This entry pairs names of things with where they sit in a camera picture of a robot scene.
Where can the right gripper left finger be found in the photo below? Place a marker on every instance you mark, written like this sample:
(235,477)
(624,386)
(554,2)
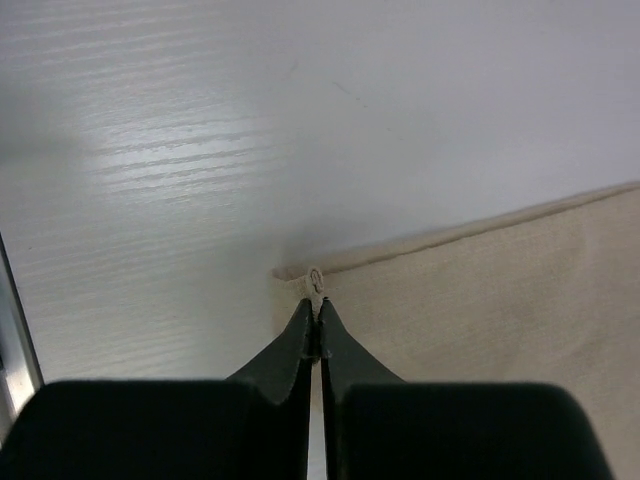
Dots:
(251,425)

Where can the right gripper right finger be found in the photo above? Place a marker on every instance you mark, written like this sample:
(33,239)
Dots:
(378,426)

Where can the beige cloth napkin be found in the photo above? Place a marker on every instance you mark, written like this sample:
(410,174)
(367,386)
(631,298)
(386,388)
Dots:
(549,293)

